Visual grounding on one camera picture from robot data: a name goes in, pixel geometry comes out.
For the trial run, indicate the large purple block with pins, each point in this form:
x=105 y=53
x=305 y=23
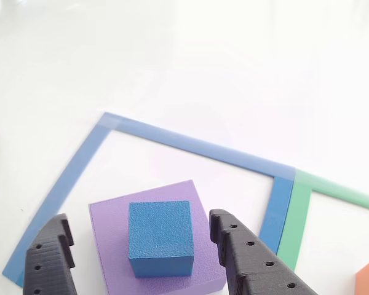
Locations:
x=110 y=221

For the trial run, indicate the small blue cube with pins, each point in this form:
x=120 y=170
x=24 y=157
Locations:
x=160 y=233

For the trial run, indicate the green tape square frame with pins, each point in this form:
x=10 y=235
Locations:
x=295 y=221

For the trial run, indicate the blue tape square frame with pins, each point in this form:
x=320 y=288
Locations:
x=203 y=149

